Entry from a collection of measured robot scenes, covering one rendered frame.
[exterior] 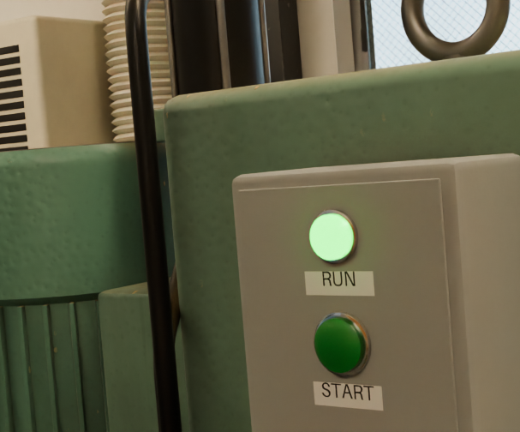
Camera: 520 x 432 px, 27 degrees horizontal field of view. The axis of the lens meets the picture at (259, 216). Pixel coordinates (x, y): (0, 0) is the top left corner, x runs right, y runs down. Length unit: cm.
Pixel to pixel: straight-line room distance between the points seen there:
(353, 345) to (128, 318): 24
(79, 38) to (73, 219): 160
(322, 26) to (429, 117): 166
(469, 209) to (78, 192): 32
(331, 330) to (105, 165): 29
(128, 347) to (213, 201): 14
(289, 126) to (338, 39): 161
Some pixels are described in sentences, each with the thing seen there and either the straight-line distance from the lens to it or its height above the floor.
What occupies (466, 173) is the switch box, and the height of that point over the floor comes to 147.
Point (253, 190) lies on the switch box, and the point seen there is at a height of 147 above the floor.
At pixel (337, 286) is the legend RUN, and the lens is 40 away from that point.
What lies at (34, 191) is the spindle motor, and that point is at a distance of 65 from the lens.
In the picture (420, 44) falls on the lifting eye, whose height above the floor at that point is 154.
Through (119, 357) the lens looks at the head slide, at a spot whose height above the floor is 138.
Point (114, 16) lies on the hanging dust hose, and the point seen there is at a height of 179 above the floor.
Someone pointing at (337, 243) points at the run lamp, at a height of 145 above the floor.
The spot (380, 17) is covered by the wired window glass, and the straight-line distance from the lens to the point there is 212.
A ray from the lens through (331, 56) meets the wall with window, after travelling 208.
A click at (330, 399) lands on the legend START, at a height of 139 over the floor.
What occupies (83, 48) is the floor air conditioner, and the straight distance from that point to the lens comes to 224.
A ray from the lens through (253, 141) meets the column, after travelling 49.
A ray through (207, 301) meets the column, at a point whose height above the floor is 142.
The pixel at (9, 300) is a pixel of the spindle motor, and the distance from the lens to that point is 66.
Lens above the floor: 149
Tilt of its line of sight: 3 degrees down
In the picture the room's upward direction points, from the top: 5 degrees counter-clockwise
